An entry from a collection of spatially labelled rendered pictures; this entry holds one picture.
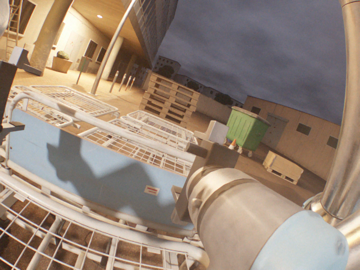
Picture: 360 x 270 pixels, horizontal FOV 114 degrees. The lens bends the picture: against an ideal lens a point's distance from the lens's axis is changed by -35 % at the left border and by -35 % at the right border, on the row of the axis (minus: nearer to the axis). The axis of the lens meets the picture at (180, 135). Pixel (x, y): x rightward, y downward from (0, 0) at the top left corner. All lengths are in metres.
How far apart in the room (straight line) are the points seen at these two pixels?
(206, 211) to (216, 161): 0.11
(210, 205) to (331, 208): 0.32
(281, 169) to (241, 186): 5.79
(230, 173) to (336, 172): 0.26
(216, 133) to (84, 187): 0.42
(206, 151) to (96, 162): 0.34
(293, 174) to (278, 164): 0.68
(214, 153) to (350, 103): 0.26
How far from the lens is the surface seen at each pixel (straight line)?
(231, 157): 0.27
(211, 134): 0.30
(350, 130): 0.37
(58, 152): 0.56
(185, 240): 0.70
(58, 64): 9.23
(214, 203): 0.16
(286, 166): 5.99
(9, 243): 1.12
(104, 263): 0.74
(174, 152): 0.48
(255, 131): 6.05
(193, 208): 0.20
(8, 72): 0.37
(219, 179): 0.19
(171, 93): 4.18
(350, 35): 0.38
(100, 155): 0.51
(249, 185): 0.17
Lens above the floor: 0.92
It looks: 11 degrees down
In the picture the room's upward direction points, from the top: 24 degrees clockwise
